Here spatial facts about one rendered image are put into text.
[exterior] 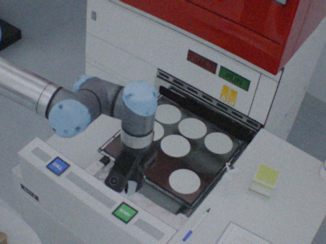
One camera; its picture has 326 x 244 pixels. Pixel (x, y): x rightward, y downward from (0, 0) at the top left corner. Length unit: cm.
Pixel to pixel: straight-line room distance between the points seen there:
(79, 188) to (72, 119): 51
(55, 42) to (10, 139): 101
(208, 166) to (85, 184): 42
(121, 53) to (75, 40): 174
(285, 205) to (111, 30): 94
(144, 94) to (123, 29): 82
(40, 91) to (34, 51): 254
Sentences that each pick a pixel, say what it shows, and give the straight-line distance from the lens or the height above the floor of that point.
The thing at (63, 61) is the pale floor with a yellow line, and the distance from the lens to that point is 340.
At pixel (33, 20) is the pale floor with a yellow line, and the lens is 387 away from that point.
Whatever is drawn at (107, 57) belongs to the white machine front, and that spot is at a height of 90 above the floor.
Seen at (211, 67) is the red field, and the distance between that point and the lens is 165.
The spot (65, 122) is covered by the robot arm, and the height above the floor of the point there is 142.
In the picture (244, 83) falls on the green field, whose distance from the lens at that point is 161.
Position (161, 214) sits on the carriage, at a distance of 147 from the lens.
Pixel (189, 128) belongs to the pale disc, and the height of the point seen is 90.
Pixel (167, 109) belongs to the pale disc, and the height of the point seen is 90.
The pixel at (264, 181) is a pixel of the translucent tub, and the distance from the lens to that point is 142.
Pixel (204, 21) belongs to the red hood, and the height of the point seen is 129.
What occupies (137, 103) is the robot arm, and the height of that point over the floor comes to 140.
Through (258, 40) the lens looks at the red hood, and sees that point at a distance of 144.
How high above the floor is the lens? 209
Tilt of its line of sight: 45 degrees down
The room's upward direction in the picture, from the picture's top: 9 degrees clockwise
